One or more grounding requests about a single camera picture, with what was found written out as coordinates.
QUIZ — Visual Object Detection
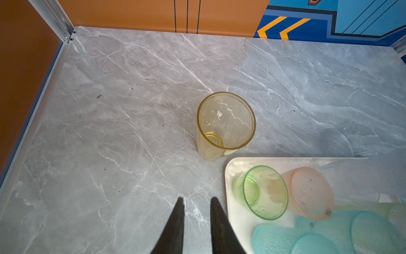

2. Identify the pink small glass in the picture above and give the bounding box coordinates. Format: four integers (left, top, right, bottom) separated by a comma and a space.
281, 167, 335, 221

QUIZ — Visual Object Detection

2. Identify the right aluminium corner post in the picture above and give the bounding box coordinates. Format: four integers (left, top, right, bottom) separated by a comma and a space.
391, 37, 406, 57

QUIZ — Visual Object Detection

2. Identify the green small glass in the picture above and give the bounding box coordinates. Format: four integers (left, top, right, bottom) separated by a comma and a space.
232, 165, 289, 221

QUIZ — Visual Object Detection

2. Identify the aluminium corner post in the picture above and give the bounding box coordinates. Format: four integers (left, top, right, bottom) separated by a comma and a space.
29, 0, 74, 42
391, 37, 406, 57

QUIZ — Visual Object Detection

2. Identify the teal tall cup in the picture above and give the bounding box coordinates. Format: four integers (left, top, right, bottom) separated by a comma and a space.
296, 211, 406, 254
252, 224, 340, 254

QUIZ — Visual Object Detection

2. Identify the white rectangular tray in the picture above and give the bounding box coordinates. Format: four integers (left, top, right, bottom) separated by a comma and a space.
225, 157, 400, 254

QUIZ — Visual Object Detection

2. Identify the light green tall cup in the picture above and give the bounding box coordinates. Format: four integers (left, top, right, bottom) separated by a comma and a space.
335, 203, 406, 231

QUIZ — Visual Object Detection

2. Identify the yellow tall plastic cup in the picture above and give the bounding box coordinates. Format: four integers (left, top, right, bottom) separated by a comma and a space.
196, 92, 256, 162

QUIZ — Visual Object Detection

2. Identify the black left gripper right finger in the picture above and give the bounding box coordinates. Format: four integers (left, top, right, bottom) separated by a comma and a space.
210, 197, 246, 254

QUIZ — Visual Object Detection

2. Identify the clear small glass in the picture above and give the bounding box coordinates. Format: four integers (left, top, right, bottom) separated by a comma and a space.
318, 156, 406, 205

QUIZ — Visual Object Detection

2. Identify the left aluminium corner post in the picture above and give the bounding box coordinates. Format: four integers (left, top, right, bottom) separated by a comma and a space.
29, 0, 74, 42

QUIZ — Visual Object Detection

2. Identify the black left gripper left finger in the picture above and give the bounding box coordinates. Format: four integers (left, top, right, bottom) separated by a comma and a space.
151, 197, 185, 254

